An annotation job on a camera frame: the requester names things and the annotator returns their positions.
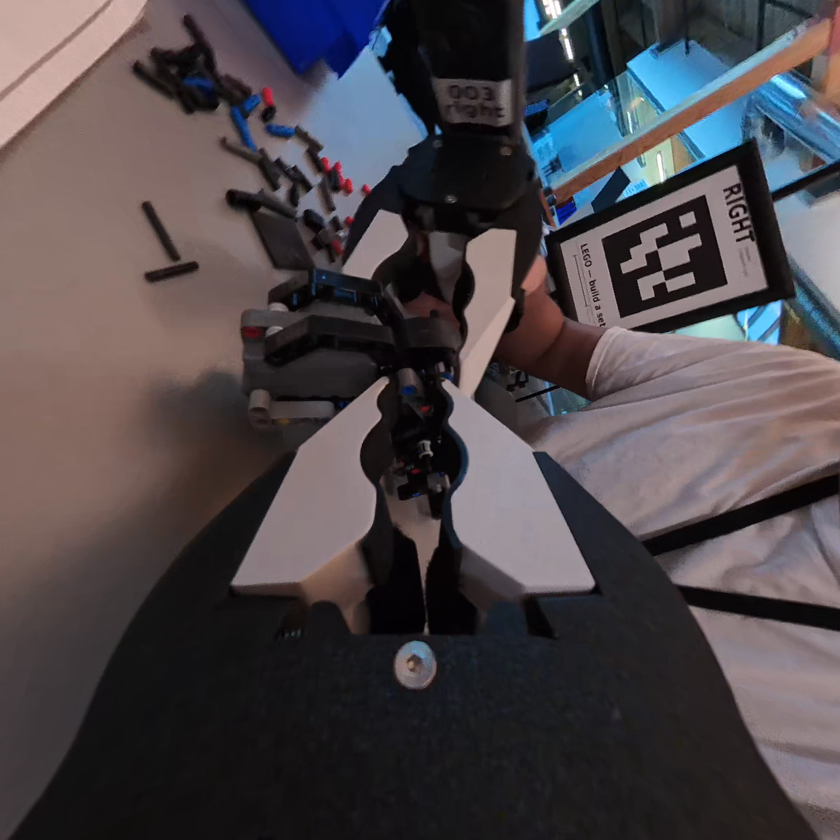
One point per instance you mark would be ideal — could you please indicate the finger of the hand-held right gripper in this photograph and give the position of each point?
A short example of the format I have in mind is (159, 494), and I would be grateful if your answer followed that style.
(380, 243)
(495, 289)

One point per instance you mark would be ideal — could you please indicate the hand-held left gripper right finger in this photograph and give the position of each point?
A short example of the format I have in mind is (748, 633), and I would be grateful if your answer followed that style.
(518, 512)

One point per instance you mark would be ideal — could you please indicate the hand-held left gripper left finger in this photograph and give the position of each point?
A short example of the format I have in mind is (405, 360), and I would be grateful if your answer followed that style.
(308, 512)

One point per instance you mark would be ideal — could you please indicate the lego vehicle chassis model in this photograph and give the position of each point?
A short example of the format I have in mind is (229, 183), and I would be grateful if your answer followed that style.
(315, 354)

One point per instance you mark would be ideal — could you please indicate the pile of small lego pins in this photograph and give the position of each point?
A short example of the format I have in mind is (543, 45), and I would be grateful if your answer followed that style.
(262, 138)

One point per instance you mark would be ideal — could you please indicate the lego instruction booklet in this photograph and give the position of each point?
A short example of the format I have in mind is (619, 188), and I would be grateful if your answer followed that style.
(46, 52)

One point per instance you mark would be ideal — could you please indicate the person's right forearm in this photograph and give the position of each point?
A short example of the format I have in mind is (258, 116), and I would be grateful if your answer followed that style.
(551, 348)

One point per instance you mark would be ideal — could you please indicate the black square lego panel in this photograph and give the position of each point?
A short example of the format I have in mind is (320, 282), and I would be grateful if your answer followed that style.
(282, 239)

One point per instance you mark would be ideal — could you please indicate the person's right hand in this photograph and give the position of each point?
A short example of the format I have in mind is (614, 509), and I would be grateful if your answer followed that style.
(430, 307)

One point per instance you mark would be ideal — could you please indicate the framed right marker sign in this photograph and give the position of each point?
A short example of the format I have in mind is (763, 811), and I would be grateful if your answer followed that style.
(669, 256)

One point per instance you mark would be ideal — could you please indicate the blue plastic bin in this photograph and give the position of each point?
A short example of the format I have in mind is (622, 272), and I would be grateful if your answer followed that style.
(308, 33)

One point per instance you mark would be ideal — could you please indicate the black chest harness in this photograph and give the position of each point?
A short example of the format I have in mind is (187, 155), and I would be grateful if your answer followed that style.
(754, 607)

